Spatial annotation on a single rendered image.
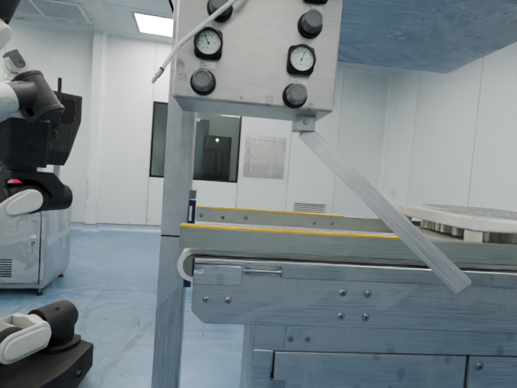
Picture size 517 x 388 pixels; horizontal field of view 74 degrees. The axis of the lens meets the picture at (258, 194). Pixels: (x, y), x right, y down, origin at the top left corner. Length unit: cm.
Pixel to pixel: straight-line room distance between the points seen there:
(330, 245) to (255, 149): 512
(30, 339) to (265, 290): 130
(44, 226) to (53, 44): 367
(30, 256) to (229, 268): 255
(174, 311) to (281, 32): 63
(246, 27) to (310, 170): 546
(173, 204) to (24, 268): 230
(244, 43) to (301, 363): 51
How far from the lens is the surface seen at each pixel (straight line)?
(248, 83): 48
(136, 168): 558
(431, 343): 71
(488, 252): 66
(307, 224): 80
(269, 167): 566
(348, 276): 55
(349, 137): 623
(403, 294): 60
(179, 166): 79
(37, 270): 300
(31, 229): 296
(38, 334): 173
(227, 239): 50
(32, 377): 172
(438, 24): 76
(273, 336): 61
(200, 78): 46
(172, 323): 87
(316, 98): 49
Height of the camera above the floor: 100
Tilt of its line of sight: 3 degrees down
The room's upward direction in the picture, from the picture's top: 4 degrees clockwise
